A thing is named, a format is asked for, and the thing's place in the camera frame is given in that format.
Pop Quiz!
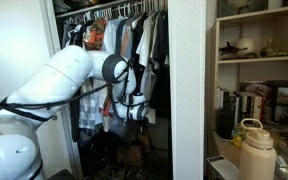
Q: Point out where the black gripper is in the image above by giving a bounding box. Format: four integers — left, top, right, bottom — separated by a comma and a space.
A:
135, 119, 152, 135

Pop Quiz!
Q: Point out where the red striped garment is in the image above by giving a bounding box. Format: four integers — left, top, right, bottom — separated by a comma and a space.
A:
100, 89, 114, 118

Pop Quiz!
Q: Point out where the white long garment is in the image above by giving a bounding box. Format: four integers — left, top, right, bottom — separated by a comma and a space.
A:
140, 64, 158, 101

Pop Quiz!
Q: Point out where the black bag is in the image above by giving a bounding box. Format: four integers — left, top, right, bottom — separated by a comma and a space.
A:
83, 129, 122, 168

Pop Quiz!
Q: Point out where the grey white plaid shirt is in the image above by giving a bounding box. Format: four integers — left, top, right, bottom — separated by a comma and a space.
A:
78, 78, 102, 131

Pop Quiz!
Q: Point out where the black hanging garment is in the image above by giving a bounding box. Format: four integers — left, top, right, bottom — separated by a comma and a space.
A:
68, 88, 82, 143

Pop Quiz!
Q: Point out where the dark grey shirt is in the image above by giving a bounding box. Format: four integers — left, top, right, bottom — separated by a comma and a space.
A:
150, 9, 171, 119

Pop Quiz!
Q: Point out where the black cylinder speaker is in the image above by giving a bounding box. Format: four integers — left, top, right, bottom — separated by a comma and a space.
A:
216, 108, 235, 140

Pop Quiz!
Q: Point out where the white short shirt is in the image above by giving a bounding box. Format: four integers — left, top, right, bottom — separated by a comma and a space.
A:
135, 13, 158, 68

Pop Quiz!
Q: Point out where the black spine book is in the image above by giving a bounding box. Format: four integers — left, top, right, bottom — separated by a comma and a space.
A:
222, 90, 232, 113

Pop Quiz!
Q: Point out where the white cardboard box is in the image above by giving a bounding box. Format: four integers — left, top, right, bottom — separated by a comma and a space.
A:
206, 154, 240, 180

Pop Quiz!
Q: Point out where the light blue shirt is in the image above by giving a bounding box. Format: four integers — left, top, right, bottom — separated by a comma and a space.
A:
102, 16, 125, 54

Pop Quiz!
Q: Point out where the yellow green object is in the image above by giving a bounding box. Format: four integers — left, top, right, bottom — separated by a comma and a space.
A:
232, 131, 247, 149

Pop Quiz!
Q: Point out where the orange floral shirt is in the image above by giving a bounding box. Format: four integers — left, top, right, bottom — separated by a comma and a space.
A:
83, 18, 108, 51

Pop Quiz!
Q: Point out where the white spine book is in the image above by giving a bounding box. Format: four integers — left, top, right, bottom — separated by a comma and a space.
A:
253, 96, 263, 122

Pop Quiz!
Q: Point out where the dark shark figurine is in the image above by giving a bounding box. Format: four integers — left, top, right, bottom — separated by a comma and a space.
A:
218, 41, 248, 58

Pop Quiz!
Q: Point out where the beige water bottle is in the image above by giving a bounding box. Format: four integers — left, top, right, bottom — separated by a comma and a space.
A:
238, 118, 278, 180

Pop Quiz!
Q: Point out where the metal closet rod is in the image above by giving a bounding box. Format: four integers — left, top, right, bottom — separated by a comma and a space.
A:
55, 0, 168, 22

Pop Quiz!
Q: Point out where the white closet shelf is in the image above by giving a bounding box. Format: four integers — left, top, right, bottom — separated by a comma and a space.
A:
53, 0, 128, 19

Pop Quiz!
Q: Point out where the white egg ornament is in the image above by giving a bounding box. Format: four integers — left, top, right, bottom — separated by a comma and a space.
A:
235, 37, 256, 57

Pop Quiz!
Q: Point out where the light wooden bookshelf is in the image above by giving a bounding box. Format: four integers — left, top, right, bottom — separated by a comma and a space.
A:
206, 3, 288, 158

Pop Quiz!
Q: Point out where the small brown vase ornament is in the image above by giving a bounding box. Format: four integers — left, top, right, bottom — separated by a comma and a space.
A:
259, 39, 280, 58

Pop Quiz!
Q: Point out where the white closet door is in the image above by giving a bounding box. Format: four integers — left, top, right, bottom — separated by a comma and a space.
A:
0, 0, 83, 179

